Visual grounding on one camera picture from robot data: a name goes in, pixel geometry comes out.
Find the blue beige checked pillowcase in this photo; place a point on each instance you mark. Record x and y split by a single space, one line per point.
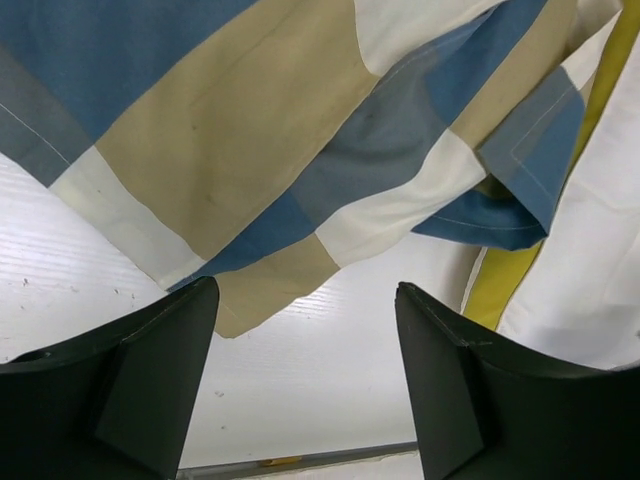
270 144

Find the aluminium rail front edge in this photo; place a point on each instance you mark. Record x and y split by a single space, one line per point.
255 467

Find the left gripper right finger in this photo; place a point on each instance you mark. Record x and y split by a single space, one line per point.
486 407

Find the white pillow yellow edge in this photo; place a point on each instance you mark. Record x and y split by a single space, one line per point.
575 296

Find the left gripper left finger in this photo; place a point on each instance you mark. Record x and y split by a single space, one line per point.
114 402

